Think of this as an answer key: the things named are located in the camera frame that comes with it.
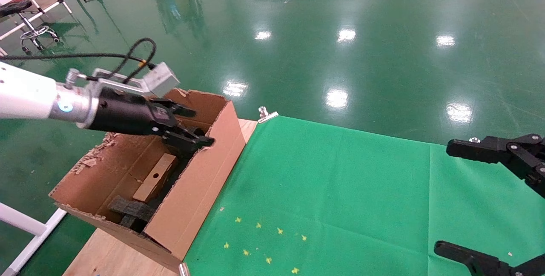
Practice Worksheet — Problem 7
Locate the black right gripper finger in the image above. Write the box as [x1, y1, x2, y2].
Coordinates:
[446, 134, 545, 198]
[433, 241, 545, 276]

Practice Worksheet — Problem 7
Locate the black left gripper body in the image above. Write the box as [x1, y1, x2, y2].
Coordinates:
[87, 86, 178, 137]

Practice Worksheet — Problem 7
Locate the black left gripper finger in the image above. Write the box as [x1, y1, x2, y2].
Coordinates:
[149, 97, 197, 119]
[153, 125, 215, 157]

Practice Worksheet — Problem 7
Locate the small taped cardboard box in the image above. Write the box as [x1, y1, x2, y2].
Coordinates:
[132, 152, 178, 203]

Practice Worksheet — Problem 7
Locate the large open cardboard carton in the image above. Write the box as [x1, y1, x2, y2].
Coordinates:
[49, 89, 247, 273]

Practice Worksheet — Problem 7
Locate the black foam block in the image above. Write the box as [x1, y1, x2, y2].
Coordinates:
[106, 195, 156, 232]

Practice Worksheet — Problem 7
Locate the green table cloth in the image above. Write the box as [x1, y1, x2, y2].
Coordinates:
[183, 115, 545, 276]

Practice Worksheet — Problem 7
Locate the black seat chrome stool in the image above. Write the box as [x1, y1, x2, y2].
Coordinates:
[0, 0, 60, 57]

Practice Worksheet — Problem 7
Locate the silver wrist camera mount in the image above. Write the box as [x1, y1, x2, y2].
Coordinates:
[64, 61, 181, 98]

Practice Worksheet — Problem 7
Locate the black camera cable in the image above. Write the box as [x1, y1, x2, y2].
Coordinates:
[0, 37, 157, 83]

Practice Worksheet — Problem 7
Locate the white frame table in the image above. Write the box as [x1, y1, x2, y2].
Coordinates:
[0, 0, 73, 40]

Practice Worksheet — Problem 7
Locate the white desk frame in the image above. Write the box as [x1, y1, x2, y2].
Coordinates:
[0, 203, 68, 276]

